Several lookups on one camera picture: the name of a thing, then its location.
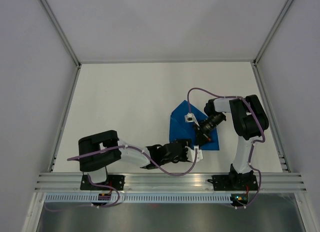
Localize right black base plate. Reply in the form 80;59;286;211
206;175;258;191

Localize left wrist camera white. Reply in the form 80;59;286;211
186;145;204;163

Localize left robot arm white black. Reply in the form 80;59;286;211
76;130;196;190

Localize aluminium frame post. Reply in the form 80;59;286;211
38;0;82;173
252;0;301;173

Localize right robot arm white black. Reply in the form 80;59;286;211
193;94;269;191

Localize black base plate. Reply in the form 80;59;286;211
80;173;125;191
206;175;258;191

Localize aluminium front rail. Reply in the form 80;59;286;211
34;172;307;194

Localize blue cloth napkin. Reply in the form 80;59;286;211
169;100;220;151

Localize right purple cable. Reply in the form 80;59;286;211
186;87;266;210

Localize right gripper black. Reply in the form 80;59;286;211
192;112;225;148

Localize left aluminium frame post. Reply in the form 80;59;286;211
38;0;82;173

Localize white slotted cable duct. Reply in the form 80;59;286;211
45;193;232;204

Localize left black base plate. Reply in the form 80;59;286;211
80;173;125;191

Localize right aluminium frame post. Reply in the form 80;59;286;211
252;0;301;173

